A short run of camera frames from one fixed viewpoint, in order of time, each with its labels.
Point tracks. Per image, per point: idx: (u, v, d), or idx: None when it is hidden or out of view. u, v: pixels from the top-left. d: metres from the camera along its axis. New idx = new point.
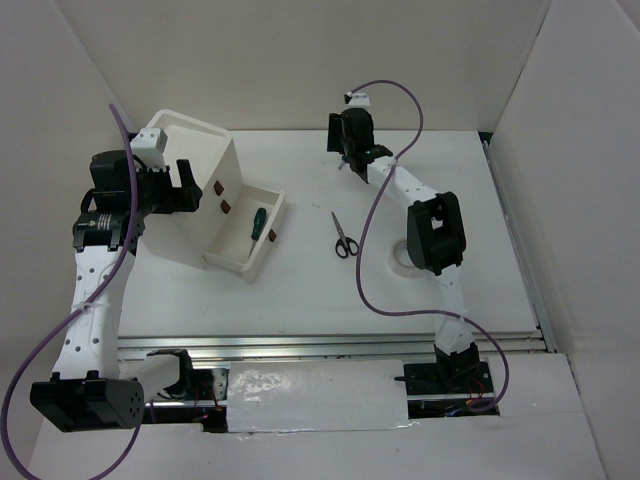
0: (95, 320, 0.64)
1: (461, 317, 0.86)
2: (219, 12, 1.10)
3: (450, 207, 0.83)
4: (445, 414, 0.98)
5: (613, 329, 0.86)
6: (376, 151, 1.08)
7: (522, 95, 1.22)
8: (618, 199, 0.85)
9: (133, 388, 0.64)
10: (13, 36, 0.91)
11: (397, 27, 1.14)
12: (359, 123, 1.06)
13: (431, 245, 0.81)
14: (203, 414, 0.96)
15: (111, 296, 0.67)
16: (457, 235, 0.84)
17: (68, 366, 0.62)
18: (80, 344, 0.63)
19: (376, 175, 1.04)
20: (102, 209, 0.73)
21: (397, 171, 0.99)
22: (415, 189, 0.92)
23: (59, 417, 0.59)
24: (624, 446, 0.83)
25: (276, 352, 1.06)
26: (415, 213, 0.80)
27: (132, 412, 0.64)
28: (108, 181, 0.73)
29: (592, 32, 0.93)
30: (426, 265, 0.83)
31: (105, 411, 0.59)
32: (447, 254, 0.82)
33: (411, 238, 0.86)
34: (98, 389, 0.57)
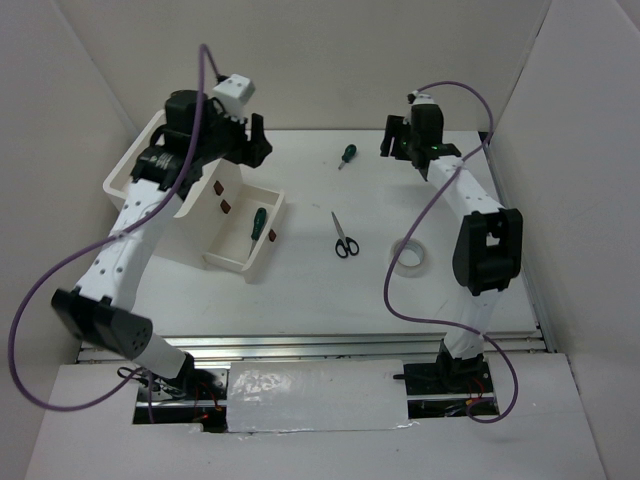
0: (125, 250, 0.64)
1: (481, 335, 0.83)
2: (219, 12, 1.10)
3: (514, 226, 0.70)
4: (445, 414, 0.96)
5: (613, 329, 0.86)
6: (444, 149, 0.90)
7: (522, 95, 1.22)
8: (618, 199, 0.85)
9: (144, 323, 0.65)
10: (14, 35, 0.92)
11: (398, 27, 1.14)
12: (428, 114, 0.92)
13: (479, 263, 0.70)
14: (203, 414, 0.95)
15: (147, 232, 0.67)
16: (513, 259, 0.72)
17: (90, 283, 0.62)
18: (105, 267, 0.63)
19: (437, 173, 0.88)
20: (167, 148, 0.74)
21: (462, 174, 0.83)
22: (477, 199, 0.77)
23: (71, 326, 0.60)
24: (625, 446, 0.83)
25: (276, 352, 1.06)
26: (470, 226, 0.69)
27: (136, 343, 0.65)
28: (178, 121, 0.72)
29: (593, 31, 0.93)
30: (467, 281, 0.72)
31: (110, 336, 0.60)
32: (494, 277, 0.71)
33: (458, 250, 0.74)
34: (107, 317, 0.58)
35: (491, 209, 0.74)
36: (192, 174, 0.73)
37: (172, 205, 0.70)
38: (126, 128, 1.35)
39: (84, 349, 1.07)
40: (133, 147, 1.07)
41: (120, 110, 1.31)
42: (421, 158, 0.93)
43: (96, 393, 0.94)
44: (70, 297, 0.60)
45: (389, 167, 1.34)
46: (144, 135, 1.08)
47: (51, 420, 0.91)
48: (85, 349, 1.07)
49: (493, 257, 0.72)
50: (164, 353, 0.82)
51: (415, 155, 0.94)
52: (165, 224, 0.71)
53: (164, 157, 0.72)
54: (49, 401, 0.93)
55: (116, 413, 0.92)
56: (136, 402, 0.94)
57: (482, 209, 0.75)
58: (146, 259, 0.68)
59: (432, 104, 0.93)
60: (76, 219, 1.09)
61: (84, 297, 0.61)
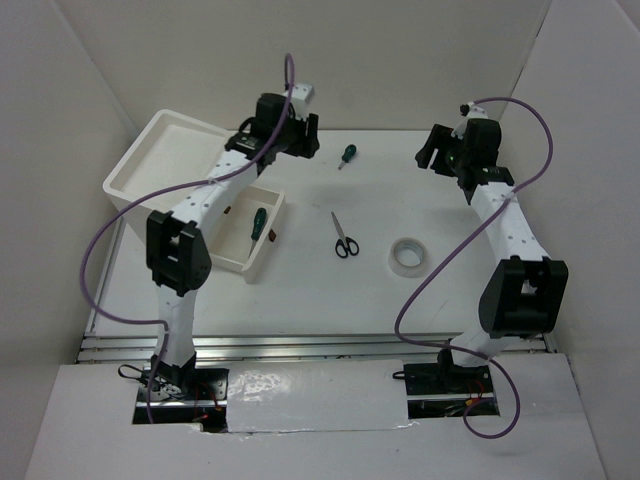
0: (213, 193, 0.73)
1: (488, 359, 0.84)
2: (219, 12, 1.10)
3: (554, 279, 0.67)
4: (445, 414, 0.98)
5: (614, 329, 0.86)
6: (496, 174, 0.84)
7: (522, 95, 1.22)
8: (617, 199, 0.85)
9: (207, 261, 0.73)
10: (13, 35, 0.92)
11: (398, 27, 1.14)
12: (483, 132, 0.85)
13: (508, 311, 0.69)
14: (203, 414, 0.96)
15: (231, 186, 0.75)
16: (546, 313, 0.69)
17: (180, 211, 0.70)
18: (195, 202, 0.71)
19: (481, 199, 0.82)
20: (253, 132, 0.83)
21: (509, 207, 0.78)
22: (521, 242, 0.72)
23: (156, 241, 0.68)
24: (624, 446, 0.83)
25: (276, 351, 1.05)
26: (507, 274, 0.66)
27: (198, 280, 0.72)
28: (263, 114, 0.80)
29: (592, 32, 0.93)
30: (491, 327, 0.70)
31: (187, 258, 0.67)
32: (520, 327, 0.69)
33: (487, 292, 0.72)
34: (191, 235, 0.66)
35: (532, 257, 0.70)
36: (268, 156, 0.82)
37: (252, 175, 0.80)
38: (126, 128, 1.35)
39: (84, 349, 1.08)
40: (130, 151, 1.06)
41: (120, 110, 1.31)
42: (469, 179, 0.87)
43: (96, 393, 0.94)
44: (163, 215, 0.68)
45: (390, 167, 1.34)
46: (141, 138, 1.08)
47: (51, 420, 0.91)
48: (85, 349, 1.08)
49: (525, 306, 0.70)
50: (188, 327, 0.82)
51: (462, 174, 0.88)
52: (242, 189, 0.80)
53: (250, 140, 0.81)
54: (49, 401, 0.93)
55: (116, 413, 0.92)
56: (136, 401, 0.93)
57: (522, 254, 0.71)
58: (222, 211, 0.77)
59: (489, 120, 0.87)
60: (76, 220, 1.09)
61: (174, 219, 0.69)
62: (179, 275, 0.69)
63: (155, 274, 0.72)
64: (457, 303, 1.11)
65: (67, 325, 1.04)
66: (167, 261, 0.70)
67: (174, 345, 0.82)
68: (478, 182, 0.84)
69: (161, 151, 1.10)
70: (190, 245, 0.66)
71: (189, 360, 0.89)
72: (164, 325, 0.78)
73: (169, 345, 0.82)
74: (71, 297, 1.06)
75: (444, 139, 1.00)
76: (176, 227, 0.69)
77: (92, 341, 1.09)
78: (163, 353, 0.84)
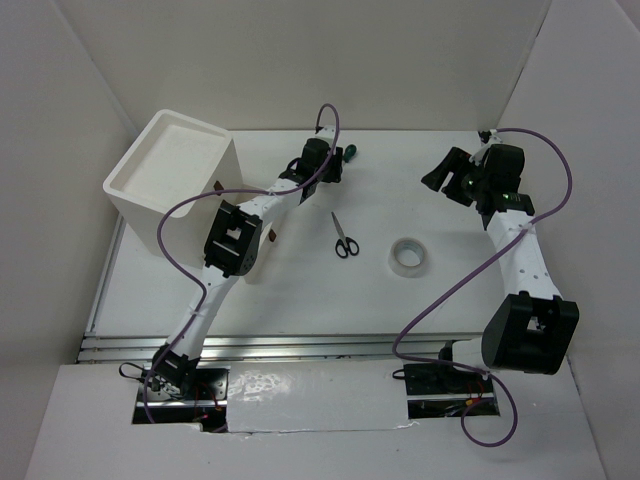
0: (271, 201, 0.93)
1: (486, 372, 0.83)
2: (220, 12, 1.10)
3: (563, 320, 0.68)
4: (445, 414, 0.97)
5: (614, 329, 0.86)
6: (516, 202, 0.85)
7: (522, 95, 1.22)
8: (617, 198, 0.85)
9: (254, 255, 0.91)
10: (13, 36, 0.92)
11: (398, 28, 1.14)
12: (507, 157, 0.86)
13: (511, 347, 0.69)
14: (203, 414, 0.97)
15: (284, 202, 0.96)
16: (550, 354, 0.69)
17: (246, 207, 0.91)
18: (257, 204, 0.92)
19: (497, 226, 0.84)
20: (301, 170, 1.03)
21: (525, 239, 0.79)
22: (532, 278, 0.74)
23: (221, 226, 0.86)
24: (625, 446, 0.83)
25: (276, 352, 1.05)
26: (513, 309, 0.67)
27: (244, 267, 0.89)
28: (309, 155, 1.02)
29: (593, 32, 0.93)
30: (494, 359, 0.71)
31: (244, 241, 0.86)
32: (524, 363, 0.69)
33: (494, 325, 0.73)
34: (254, 225, 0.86)
35: (543, 294, 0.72)
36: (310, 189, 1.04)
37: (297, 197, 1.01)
38: (126, 128, 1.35)
39: (84, 349, 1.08)
40: (130, 151, 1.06)
41: (120, 110, 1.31)
42: (488, 203, 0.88)
43: (96, 394, 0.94)
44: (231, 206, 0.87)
45: (390, 167, 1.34)
46: (141, 138, 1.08)
47: (51, 421, 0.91)
48: (85, 349, 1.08)
49: (530, 344, 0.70)
50: (211, 321, 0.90)
51: (482, 198, 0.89)
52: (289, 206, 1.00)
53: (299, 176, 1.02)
54: (49, 401, 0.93)
55: (116, 413, 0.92)
56: (136, 402, 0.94)
57: (532, 290, 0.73)
58: (270, 218, 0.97)
59: (513, 147, 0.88)
60: (76, 220, 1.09)
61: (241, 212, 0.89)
62: (232, 260, 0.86)
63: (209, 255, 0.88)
64: (456, 303, 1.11)
65: (67, 325, 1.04)
66: (226, 245, 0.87)
67: (195, 331, 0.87)
68: (496, 209, 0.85)
69: (161, 151, 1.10)
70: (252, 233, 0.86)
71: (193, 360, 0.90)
72: (200, 300, 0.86)
73: (188, 330, 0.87)
74: (71, 297, 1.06)
75: (461, 163, 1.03)
76: (240, 219, 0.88)
77: (92, 341, 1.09)
78: (178, 339, 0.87)
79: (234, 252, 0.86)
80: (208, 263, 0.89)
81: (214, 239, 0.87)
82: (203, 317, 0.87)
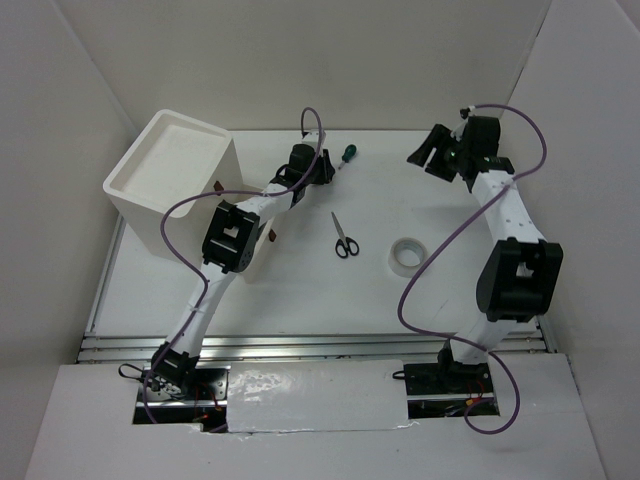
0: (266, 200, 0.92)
1: (486, 351, 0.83)
2: (219, 12, 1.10)
3: (549, 261, 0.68)
4: (445, 414, 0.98)
5: (614, 329, 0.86)
6: (497, 163, 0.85)
7: (522, 94, 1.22)
8: (617, 199, 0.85)
9: (251, 251, 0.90)
10: (13, 37, 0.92)
11: (397, 27, 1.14)
12: (482, 125, 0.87)
13: (504, 292, 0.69)
14: (203, 414, 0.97)
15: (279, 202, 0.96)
16: (541, 293, 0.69)
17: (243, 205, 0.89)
18: (252, 203, 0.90)
19: (481, 186, 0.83)
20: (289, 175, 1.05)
21: (509, 193, 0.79)
22: (517, 225, 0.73)
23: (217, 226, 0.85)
24: (625, 446, 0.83)
25: (276, 352, 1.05)
26: (503, 252, 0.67)
27: (241, 267, 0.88)
28: (298, 162, 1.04)
29: (593, 31, 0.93)
30: (489, 305, 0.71)
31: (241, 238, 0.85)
32: (517, 306, 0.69)
33: (485, 274, 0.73)
34: (252, 221, 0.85)
35: (528, 239, 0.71)
36: (299, 194, 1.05)
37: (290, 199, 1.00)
38: (126, 128, 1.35)
39: (84, 349, 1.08)
40: (130, 150, 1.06)
41: (120, 110, 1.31)
42: (470, 168, 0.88)
43: (96, 394, 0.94)
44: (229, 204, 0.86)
45: (390, 167, 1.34)
46: (142, 138, 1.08)
47: (51, 420, 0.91)
48: (85, 349, 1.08)
49: (521, 288, 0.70)
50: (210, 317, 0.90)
51: (465, 164, 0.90)
52: (281, 209, 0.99)
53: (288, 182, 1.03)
54: (49, 401, 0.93)
55: (116, 413, 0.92)
56: (136, 402, 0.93)
57: (518, 236, 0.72)
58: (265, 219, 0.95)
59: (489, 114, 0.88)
60: (76, 220, 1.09)
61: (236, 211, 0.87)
62: (231, 259, 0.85)
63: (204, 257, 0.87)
64: (457, 302, 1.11)
65: (67, 325, 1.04)
66: (223, 244, 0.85)
67: (194, 330, 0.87)
68: (478, 171, 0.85)
69: (161, 151, 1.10)
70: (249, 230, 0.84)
71: (193, 358, 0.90)
72: (200, 296, 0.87)
73: (188, 329, 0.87)
74: (71, 298, 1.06)
75: (442, 138, 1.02)
76: (236, 218, 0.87)
77: (92, 341, 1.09)
78: (176, 339, 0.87)
79: (231, 249, 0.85)
80: (206, 261, 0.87)
81: (212, 236, 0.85)
82: (203, 313, 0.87)
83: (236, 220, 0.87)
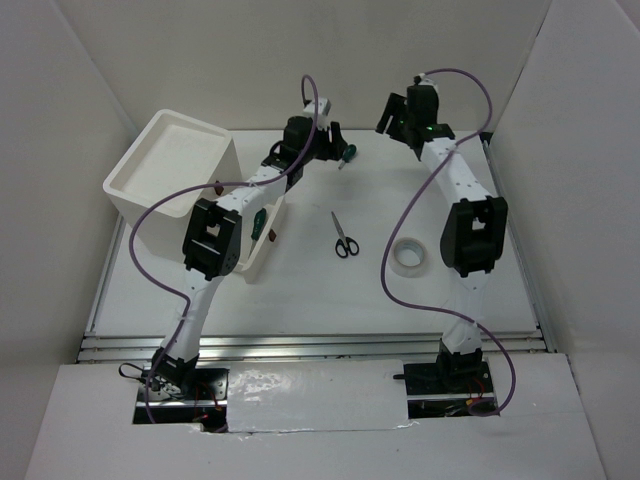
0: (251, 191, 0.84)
1: (474, 322, 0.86)
2: (219, 11, 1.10)
3: (498, 215, 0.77)
4: (445, 414, 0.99)
5: (614, 328, 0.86)
6: (439, 131, 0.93)
7: (522, 95, 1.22)
8: (616, 199, 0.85)
9: (237, 251, 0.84)
10: (13, 36, 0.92)
11: (397, 27, 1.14)
12: (422, 95, 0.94)
13: (464, 247, 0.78)
14: (203, 414, 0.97)
15: (267, 191, 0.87)
16: (495, 242, 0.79)
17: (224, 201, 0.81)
18: (236, 196, 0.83)
19: (429, 155, 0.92)
20: (284, 154, 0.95)
21: (454, 157, 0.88)
22: (466, 186, 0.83)
23: (195, 227, 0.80)
24: (624, 446, 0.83)
25: (276, 352, 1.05)
26: (459, 213, 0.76)
27: (227, 267, 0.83)
28: (291, 138, 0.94)
29: (593, 31, 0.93)
30: (455, 265, 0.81)
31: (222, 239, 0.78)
32: (478, 258, 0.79)
33: (446, 234, 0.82)
34: (233, 221, 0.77)
35: (478, 197, 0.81)
36: (295, 176, 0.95)
37: (282, 185, 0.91)
38: (126, 128, 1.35)
39: (84, 349, 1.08)
40: (130, 150, 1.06)
41: (119, 110, 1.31)
42: (416, 137, 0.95)
43: (96, 393, 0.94)
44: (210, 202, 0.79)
45: (390, 167, 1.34)
46: (142, 138, 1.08)
47: (51, 420, 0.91)
48: (85, 349, 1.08)
49: (478, 241, 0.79)
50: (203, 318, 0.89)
51: (410, 134, 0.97)
52: (274, 195, 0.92)
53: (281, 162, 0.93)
54: (49, 401, 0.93)
55: (116, 413, 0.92)
56: (136, 401, 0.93)
57: (470, 196, 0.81)
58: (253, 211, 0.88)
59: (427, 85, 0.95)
60: (76, 220, 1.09)
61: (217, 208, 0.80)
62: (214, 259, 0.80)
63: (188, 257, 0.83)
64: None
65: (67, 325, 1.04)
66: (205, 245, 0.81)
67: (187, 335, 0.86)
68: (425, 139, 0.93)
69: (161, 151, 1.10)
70: (230, 231, 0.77)
71: (192, 360, 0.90)
72: (186, 307, 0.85)
73: (181, 334, 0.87)
74: (71, 298, 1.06)
75: (399, 105, 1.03)
76: (217, 215, 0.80)
77: (92, 341, 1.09)
78: (171, 343, 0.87)
79: (213, 251, 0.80)
80: (191, 265, 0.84)
81: (191, 238, 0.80)
82: (192, 321, 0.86)
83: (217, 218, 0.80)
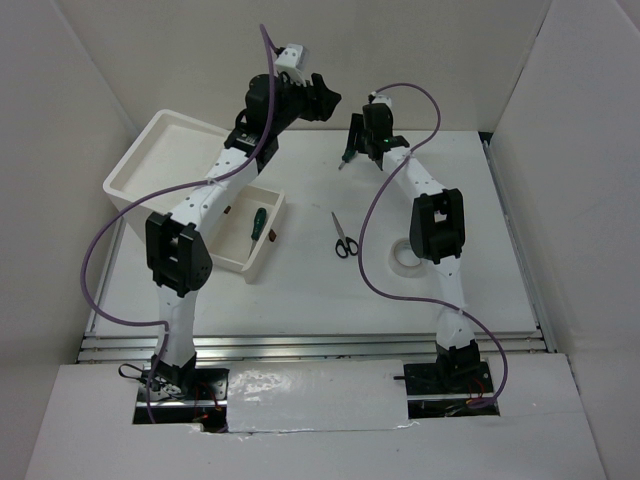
0: (211, 194, 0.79)
1: (459, 309, 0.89)
2: (220, 12, 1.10)
3: (455, 204, 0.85)
4: (445, 414, 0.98)
5: (614, 328, 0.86)
6: (394, 141, 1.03)
7: (522, 95, 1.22)
8: (616, 199, 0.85)
9: (207, 262, 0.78)
10: (13, 37, 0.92)
11: (397, 27, 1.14)
12: (377, 112, 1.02)
13: (431, 237, 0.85)
14: (203, 414, 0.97)
15: (230, 185, 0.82)
16: (458, 229, 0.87)
17: (180, 212, 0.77)
18: (194, 203, 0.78)
19: (388, 163, 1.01)
20: (251, 125, 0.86)
21: (411, 161, 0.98)
22: (424, 183, 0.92)
23: (152, 247, 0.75)
24: (625, 446, 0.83)
25: (277, 352, 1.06)
26: (420, 207, 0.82)
27: (198, 281, 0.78)
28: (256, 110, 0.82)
29: (592, 31, 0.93)
30: (425, 255, 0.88)
31: (182, 256, 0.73)
32: (444, 245, 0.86)
33: (413, 228, 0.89)
34: (189, 236, 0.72)
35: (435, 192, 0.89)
36: (267, 150, 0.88)
37: (252, 170, 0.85)
38: (126, 128, 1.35)
39: (84, 349, 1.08)
40: (130, 150, 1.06)
41: (120, 110, 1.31)
42: (376, 150, 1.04)
43: (96, 394, 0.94)
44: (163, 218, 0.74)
45: None
46: (142, 138, 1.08)
47: (51, 420, 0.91)
48: (85, 349, 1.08)
49: (442, 230, 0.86)
50: (188, 324, 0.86)
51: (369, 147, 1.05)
52: (241, 185, 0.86)
53: (249, 137, 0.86)
54: (49, 400, 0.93)
55: (116, 413, 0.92)
56: (137, 401, 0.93)
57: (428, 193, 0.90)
58: (221, 209, 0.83)
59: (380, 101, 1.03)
60: (76, 220, 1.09)
61: (173, 221, 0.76)
62: (180, 275, 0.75)
63: (156, 276, 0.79)
64: None
65: (67, 325, 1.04)
66: (167, 262, 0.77)
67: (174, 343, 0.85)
68: (383, 151, 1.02)
69: (161, 151, 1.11)
70: (189, 246, 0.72)
71: (190, 360, 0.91)
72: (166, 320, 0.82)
73: (169, 343, 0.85)
74: (71, 298, 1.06)
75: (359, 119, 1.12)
76: (176, 227, 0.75)
77: (92, 342, 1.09)
78: (163, 353, 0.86)
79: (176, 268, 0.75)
80: (161, 284, 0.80)
81: (152, 257, 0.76)
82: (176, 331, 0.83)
83: (176, 230, 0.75)
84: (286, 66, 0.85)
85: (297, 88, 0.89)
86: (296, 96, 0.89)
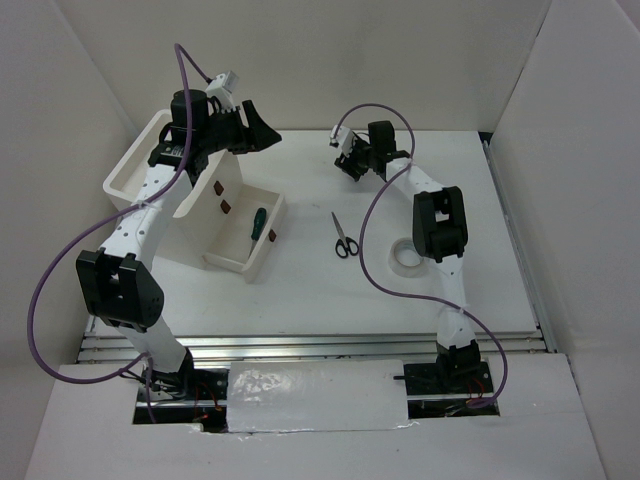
0: (146, 217, 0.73)
1: (461, 308, 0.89)
2: (219, 12, 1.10)
3: (455, 201, 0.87)
4: (445, 413, 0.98)
5: (613, 329, 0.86)
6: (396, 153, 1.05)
7: (522, 94, 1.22)
8: (617, 199, 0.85)
9: (157, 293, 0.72)
10: (12, 37, 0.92)
11: (397, 26, 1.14)
12: (382, 131, 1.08)
13: (433, 236, 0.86)
14: (203, 414, 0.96)
15: (165, 203, 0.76)
16: (459, 227, 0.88)
17: (113, 244, 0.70)
18: (128, 231, 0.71)
19: (391, 172, 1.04)
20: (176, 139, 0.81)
21: (412, 168, 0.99)
22: (424, 184, 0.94)
23: (92, 291, 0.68)
24: (625, 446, 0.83)
25: (277, 352, 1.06)
26: (420, 205, 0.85)
27: (152, 315, 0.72)
28: (181, 117, 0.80)
29: (592, 32, 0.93)
30: (428, 255, 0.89)
31: (128, 293, 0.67)
32: (446, 244, 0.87)
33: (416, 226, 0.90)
34: (131, 269, 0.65)
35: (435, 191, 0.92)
36: (197, 162, 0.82)
37: (185, 182, 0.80)
38: (126, 128, 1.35)
39: (84, 349, 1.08)
40: (130, 150, 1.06)
41: (119, 110, 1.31)
42: (380, 165, 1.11)
43: (95, 394, 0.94)
44: (97, 256, 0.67)
45: None
46: (142, 138, 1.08)
47: (51, 420, 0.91)
48: (85, 349, 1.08)
49: (444, 229, 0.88)
50: (167, 340, 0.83)
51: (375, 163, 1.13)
52: (180, 199, 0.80)
53: (175, 150, 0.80)
54: (49, 400, 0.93)
55: (116, 413, 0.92)
56: (136, 401, 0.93)
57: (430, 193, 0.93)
58: (161, 231, 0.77)
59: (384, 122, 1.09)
60: (76, 220, 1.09)
61: (109, 256, 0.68)
62: (130, 315, 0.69)
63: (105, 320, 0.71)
64: None
65: (67, 324, 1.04)
66: (111, 303, 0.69)
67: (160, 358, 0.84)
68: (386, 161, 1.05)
69: None
70: (133, 279, 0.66)
71: (182, 361, 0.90)
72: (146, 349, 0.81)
73: (157, 361, 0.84)
74: (71, 298, 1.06)
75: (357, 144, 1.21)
76: (113, 262, 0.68)
77: (92, 342, 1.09)
78: (154, 364, 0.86)
79: (125, 307, 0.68)
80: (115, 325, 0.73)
81: (94, 302, 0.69)
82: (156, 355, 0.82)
83: (113, 265, 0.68)
84: (216, 92, 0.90)
85: (229, 114, 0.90)
86: (229, 122, 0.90)
